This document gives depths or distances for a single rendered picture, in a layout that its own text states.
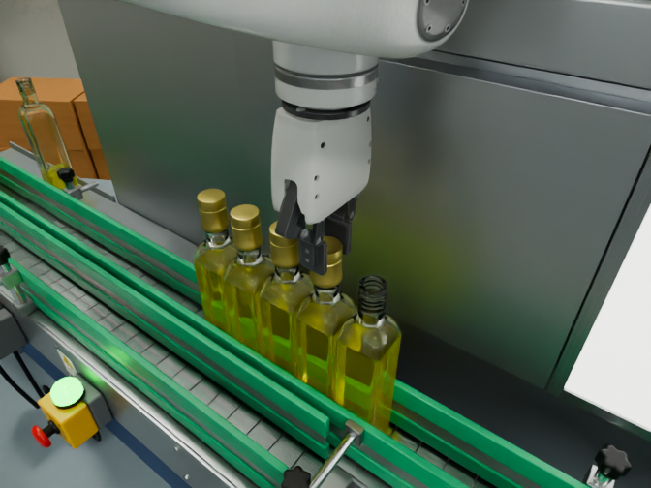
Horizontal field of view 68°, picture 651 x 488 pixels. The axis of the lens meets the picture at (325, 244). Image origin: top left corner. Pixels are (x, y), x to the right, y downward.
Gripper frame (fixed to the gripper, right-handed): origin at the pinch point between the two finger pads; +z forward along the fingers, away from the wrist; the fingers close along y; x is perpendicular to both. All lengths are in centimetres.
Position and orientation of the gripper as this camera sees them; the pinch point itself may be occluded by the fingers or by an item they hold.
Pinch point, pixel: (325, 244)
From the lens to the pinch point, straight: 50.0
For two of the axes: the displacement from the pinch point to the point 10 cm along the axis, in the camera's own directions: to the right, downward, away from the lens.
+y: -6.0, 4.8, -6.4
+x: 8.0, 3.6, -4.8
